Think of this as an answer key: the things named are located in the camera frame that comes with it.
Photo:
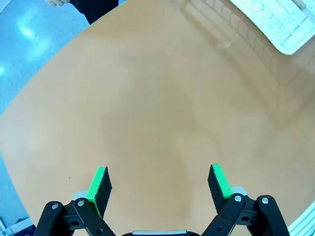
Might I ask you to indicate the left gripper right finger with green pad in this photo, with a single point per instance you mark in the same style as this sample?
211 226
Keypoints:
219 189

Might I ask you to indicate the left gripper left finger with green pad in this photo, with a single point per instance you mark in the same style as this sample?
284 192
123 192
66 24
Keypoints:
98 194

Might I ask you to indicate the person's right hand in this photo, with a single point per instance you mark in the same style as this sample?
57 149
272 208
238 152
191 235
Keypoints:
56 2

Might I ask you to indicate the white slatted object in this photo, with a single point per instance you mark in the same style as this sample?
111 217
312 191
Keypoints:
304 222

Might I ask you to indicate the person in yellow pineapple shirt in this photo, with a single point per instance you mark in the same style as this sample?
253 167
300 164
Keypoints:
96 9

